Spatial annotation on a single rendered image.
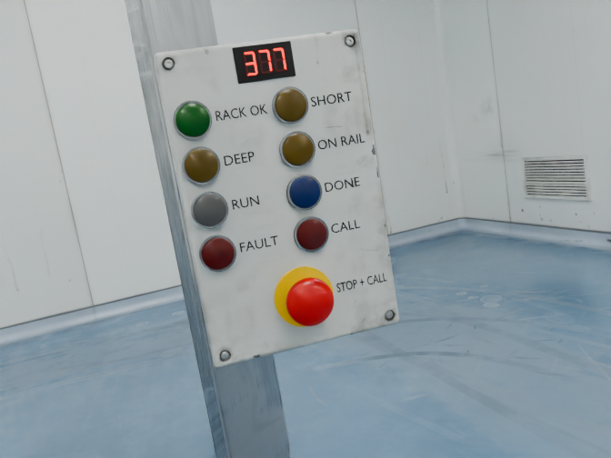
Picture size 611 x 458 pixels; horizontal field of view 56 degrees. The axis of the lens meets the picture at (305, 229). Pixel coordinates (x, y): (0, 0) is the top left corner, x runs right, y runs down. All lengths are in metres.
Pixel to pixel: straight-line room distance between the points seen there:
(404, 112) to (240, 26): 1.50
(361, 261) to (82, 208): 3.76
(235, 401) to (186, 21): 0.35
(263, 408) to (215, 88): 0.31
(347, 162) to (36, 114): 3.79
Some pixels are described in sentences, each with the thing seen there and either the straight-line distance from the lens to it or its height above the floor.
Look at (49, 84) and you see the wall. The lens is 4.24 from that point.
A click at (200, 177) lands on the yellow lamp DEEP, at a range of 0.46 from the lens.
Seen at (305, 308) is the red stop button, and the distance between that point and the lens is 0.47.
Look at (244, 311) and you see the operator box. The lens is 0.49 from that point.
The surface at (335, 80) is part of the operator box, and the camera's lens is 0.50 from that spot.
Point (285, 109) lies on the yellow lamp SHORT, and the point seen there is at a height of 1.02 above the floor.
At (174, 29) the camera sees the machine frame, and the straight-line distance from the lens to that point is 0.54.
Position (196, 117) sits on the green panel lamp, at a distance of 0.46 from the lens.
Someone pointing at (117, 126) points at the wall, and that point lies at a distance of 4.22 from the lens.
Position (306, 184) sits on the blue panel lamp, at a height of 0.95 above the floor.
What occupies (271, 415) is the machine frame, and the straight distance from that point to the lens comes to 0.59.
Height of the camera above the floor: 0.99
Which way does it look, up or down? 9 degrees down
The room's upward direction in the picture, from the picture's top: 9 degrees counter-clockwise
